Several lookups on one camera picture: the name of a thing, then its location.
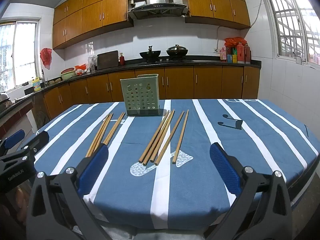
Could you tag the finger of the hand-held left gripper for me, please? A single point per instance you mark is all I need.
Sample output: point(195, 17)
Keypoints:
point(37, 140)
point(15, 138)

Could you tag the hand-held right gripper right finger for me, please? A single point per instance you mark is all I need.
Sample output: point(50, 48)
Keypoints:
point(223, 170)

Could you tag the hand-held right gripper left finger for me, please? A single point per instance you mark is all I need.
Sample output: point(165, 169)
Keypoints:
point(93, 170)

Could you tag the green perforated utensil holder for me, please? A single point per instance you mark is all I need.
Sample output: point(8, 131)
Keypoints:
point(140, 97)

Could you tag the blue white striped tablecloth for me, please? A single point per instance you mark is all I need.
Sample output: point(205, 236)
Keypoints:
point(200, 142)

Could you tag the yellow detergent bottle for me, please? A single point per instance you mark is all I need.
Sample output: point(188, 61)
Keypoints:
point(36, 85)

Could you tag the metal faucet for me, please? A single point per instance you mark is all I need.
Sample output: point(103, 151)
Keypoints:
point(43, 76)

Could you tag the green basin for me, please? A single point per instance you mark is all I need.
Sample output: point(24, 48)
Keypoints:
point(67, 74)

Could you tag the red bag on counter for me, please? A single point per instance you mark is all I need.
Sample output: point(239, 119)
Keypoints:
point(80, 69)

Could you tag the hanging red plastic bag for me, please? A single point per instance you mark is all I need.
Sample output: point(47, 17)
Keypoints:
point(46, 57)

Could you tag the barred sliding window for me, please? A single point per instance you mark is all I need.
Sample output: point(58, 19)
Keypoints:
point(15, 55)

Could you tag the wooden lower kitchen cabinets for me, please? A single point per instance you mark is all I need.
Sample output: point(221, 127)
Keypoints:
point(207, 82)

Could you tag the wooden kitchen cabinets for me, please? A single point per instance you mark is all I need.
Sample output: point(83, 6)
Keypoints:
point(92, 12)
point(207, 82)

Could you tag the clear glass jars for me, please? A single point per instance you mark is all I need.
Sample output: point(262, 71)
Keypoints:
point(92, 63)

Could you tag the dark cutting board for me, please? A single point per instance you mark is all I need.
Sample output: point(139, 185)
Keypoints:
point(107, 60)

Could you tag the black kitchen countertop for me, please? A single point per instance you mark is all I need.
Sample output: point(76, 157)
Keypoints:
point(207, 63)

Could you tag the red bottle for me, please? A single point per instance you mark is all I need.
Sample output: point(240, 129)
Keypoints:
point(122, 60)

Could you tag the yellow green box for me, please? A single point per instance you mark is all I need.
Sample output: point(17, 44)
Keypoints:
point(234, 56)

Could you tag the pink box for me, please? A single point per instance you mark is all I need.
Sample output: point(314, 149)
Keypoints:
point(223, 55)

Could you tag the red thermos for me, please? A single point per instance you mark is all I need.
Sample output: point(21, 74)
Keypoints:
point(240, 53)
point(247, 54)

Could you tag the gas stove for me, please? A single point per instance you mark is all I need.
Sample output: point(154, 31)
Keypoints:
point(165, 61)

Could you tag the black pot with lid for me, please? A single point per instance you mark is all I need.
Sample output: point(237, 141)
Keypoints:
point(177, 51)

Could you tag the black wok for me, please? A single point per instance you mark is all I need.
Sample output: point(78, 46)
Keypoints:
point(150, 55)

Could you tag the red bag over bottles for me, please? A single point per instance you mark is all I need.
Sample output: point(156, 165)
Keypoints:
point(233, 41)

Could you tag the metal mug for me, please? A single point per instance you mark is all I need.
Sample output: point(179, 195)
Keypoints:
point(297, 58)

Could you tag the wooden upper kitchen cabinets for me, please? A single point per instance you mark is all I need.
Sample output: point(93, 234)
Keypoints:
point(92, 12)

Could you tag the barred window with sill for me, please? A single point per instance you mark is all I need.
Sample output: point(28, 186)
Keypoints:
point(271, 22)

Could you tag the steel range hood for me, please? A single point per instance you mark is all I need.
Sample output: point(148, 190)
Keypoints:
point(157, 6)

